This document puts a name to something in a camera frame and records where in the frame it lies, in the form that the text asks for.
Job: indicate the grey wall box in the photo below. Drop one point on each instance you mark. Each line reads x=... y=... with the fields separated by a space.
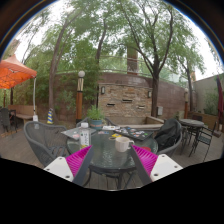
x=160 y=111

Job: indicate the slim wooden lamp post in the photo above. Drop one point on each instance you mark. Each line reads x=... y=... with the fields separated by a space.
x=186 y=103

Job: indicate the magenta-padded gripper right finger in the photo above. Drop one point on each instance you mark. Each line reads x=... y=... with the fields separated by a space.
x=145 y=159

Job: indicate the clear plastic drink bottle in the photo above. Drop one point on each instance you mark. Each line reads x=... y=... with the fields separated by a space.
x=85 y=136

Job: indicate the flat round red coaster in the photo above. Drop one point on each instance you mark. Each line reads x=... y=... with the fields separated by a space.
x=146 y=148

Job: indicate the tall forked green tree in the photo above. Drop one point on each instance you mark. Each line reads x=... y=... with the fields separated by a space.
x=155 y=96

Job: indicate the white ribbed mug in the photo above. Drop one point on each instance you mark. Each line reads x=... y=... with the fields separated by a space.
x=122 y=144

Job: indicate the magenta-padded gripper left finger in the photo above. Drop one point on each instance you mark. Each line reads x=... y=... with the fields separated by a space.
x=78 y=160

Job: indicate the dark patio chair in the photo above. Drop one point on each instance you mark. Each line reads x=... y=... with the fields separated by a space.
x=6 y=118

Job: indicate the yellow card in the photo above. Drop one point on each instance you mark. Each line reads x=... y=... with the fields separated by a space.
x=116 y=135

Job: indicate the green plant in blue pot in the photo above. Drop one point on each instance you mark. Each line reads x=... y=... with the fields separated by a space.
x=95 y=116

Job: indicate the round dark patio table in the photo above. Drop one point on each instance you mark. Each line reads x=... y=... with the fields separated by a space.
x=191 y=122

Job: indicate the orange canopy tent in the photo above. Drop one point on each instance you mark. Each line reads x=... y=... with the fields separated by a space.
x=15 y=71

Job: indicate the blue yellow striped cone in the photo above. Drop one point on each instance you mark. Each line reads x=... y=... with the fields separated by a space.
x=50 y=117

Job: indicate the black wall lantern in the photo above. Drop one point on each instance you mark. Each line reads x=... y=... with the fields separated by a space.
x=149 y=94
x=103 y=90

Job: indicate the wooden lamp post with globe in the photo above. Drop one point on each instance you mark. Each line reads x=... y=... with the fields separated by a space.
x=80 y=100

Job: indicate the tall leaning green tree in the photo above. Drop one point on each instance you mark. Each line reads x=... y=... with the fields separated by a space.
x=53 y=76

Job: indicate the black metal chair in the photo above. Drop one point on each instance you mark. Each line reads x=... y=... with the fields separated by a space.
x=203 y=138

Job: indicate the black jacket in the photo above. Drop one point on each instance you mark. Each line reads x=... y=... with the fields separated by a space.
x=168 y=133

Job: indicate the white paper sheet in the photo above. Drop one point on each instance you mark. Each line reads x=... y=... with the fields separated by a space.
x=109 y=128

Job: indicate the wooden bench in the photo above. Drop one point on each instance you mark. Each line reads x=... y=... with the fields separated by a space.
x=21 y=111

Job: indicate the grey laptop with stickers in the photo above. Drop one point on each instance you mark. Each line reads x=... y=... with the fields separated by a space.
x=71 y=132

